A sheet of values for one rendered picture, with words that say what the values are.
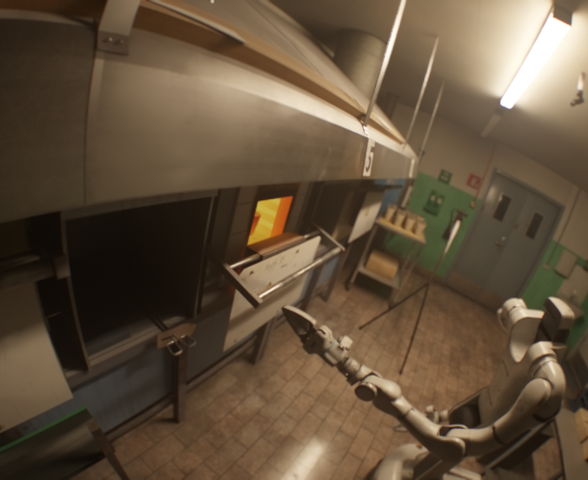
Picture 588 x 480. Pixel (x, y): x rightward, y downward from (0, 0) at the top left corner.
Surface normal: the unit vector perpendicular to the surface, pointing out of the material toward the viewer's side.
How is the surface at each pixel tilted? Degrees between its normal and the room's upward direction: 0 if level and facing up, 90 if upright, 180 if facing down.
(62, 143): 80
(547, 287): 90
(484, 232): 90
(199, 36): 123
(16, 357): 90
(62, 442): 0
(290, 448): 0
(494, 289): 90
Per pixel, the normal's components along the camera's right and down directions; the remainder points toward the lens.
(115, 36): 0.82, -0.16
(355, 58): -0.25, 0.32
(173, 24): 0.53, 0.84
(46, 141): 0.85, 0.26
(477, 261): -0.51, 0.20
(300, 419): 0.28, -0.88
